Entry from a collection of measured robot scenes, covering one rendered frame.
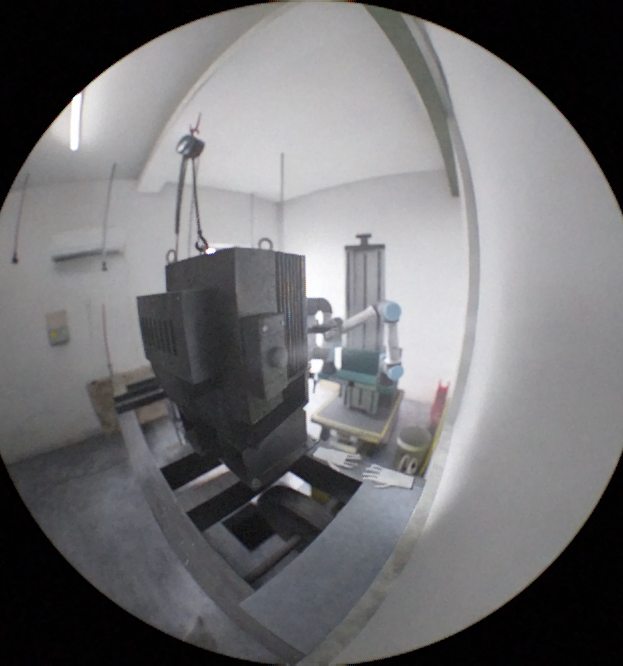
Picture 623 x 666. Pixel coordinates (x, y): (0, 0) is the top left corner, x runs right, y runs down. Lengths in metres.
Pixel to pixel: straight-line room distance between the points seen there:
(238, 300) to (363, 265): 1.32
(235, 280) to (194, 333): 0.21
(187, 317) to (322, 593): 0.95
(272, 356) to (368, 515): 0.71
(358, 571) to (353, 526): 0.19
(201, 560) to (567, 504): 0.92
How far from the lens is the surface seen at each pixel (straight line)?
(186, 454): 1.31
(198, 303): 0.72
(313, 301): 1.67
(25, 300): 2.97
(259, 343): 0.66
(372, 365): 1.84
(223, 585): 0.89
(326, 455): 1.16
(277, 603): 0.84
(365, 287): 1.82
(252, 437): 0.94
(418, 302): 2.71
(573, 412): 0.18
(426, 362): 2.83
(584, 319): 0.19
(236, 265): 0.68
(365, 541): 0.91
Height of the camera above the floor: 1.50
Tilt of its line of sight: 14 degrees down
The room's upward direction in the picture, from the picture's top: 1 degrees counter-clockwise
